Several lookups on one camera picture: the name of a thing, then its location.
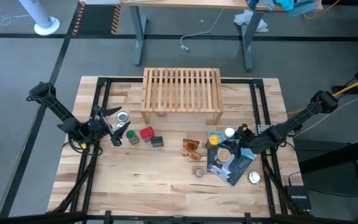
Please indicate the green jar white lid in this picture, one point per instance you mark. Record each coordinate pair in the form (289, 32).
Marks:
(131, 136)

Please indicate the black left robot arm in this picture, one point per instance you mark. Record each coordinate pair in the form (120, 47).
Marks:
(54, 105)

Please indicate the hazard striped floor mat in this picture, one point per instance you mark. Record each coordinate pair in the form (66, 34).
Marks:
(96, 18)

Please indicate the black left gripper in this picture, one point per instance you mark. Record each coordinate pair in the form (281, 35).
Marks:
(92, 132)

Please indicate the orange taco seasoning packet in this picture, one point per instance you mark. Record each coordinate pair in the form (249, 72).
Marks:
(191, 143)
(196, 154)

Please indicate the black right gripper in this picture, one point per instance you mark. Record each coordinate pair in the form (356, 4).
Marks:
(250, 140)

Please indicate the blue Yellowstone book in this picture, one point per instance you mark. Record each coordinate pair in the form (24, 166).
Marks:
(228, 172)
(221, 133)

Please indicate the wooden slatted shelf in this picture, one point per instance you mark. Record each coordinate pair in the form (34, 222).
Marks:
(182, 93)

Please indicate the black aluminium table frame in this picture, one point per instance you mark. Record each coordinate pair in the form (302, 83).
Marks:
(123, 80)

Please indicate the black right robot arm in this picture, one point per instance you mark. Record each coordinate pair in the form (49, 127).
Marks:
(297, 119)

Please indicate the black Netgear network switch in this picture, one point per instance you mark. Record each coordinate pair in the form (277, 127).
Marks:
(298, 197)

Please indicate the pile of clothes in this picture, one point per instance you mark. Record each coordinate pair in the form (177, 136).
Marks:
(291, 4)

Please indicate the black metal stand beam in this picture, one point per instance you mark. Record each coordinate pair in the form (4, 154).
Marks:
(337, 155)

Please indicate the grey metal bracket plate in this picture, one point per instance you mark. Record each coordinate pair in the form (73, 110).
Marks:
(263, 129)

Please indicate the white rag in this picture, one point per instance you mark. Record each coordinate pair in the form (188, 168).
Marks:
(244, 17)

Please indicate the red smoked paprika tin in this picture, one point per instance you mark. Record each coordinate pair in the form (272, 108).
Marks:
(147, 133)

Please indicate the wooden desk grey legs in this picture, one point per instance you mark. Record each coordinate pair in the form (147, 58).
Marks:
(197, 3)

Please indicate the chili crunch jar yellow lid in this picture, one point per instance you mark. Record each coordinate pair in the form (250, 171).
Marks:
(213, 140)

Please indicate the green black pepper tin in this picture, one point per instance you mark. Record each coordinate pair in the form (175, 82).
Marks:
(157, 142)

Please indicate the furikake jar tan lid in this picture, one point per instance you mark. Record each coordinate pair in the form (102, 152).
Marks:
(224, 155)

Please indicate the small grey spice shaker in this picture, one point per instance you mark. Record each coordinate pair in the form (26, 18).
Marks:
(199, 172)

